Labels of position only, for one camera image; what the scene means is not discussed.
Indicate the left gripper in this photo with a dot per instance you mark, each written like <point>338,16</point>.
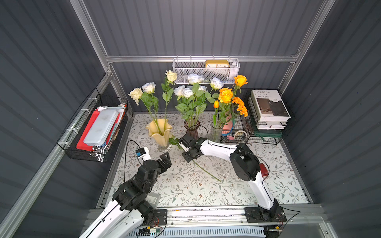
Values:
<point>162,162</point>

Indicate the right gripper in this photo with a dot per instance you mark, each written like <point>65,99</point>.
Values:
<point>190,147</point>

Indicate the leafy green stem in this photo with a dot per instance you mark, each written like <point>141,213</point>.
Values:
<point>175,141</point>

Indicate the orange tulip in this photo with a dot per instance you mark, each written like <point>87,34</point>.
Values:
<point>216,104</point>

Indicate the large orange marigold stem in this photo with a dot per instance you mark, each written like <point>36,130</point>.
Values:
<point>235,111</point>

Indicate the small white rose stem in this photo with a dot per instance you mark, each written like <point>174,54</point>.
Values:
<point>151,102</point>

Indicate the cream white rose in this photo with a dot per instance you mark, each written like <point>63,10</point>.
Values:
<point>136,95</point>

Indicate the yellow orange rose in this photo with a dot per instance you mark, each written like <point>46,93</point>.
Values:
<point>239,82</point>

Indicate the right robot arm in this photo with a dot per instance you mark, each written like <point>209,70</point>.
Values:
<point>247,167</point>

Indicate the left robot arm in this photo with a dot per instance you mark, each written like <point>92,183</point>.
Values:
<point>129,208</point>

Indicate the purple ribbed glass vase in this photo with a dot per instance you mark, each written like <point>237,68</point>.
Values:
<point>192,126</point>

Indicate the clear glass vase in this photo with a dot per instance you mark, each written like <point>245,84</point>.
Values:
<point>216,131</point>

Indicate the yellow wavy vase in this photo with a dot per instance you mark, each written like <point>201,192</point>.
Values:
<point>162,140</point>

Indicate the floral table mat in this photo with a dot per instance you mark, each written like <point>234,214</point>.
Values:
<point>185,184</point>

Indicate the pink folder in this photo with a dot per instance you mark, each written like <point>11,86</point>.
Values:
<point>227,128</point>

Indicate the tape roll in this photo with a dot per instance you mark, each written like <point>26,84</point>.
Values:
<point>240,135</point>

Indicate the white rose on table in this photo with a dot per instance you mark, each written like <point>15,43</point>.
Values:
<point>188,100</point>

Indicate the white plastic case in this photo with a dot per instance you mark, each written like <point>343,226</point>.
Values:
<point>101,127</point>

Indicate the red notebook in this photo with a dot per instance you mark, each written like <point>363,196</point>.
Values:
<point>264,170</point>

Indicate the red folder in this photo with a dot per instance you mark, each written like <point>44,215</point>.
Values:
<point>81,146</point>

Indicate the yellow clock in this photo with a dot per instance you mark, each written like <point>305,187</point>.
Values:
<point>212,63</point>

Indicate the interior design trends book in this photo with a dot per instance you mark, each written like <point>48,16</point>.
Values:
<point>269,106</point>

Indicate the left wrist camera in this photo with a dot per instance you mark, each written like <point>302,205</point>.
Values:
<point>143,154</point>

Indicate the black wire side basket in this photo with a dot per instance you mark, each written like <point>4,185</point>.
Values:
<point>73,133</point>

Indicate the black wire desk organizer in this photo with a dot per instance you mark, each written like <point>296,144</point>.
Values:
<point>258,132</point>

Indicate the white wire wall basket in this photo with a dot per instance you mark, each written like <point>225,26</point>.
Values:
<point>186,66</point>

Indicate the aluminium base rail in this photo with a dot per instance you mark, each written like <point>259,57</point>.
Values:
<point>290,221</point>

